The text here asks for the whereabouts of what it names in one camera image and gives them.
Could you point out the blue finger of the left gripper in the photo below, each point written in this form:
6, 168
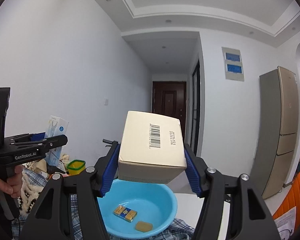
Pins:
51, 142
36, 136

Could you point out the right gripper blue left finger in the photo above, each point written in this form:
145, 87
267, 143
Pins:
107, 167

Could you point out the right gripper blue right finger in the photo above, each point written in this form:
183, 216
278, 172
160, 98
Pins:
191, 172

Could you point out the white barcode cardboard box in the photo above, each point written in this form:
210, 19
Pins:
152, 149

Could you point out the orange soap bar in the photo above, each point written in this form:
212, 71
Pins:
143, 226

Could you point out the person left hand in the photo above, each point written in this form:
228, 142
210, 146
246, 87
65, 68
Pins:
13, 184

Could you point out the black bicycle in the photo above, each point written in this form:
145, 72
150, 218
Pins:
109, 143

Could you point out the yellow green-rimmed container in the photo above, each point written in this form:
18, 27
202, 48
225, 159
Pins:
75, 167

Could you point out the blue plastic basin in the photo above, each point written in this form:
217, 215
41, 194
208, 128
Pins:
155, 204

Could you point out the white black fuzzy knit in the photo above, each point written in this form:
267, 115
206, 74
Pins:
32, 186

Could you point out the black glass sliding door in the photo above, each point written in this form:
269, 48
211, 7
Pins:
195, 108

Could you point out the blue plaid shirt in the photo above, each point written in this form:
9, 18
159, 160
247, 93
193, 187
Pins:
178, 229

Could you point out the dark brown door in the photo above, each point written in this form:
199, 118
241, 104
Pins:
169, 99

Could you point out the gold refrigerator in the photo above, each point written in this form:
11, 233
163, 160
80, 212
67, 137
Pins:
278, 130

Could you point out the white paper sheet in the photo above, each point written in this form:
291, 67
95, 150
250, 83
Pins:
286, 224

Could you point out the orange chair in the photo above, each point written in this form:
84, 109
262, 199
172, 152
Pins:
291, 200

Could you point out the white light switch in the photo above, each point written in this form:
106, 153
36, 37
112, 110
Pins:
106, 101

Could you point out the wall electrical panel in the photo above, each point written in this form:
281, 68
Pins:
233, 64

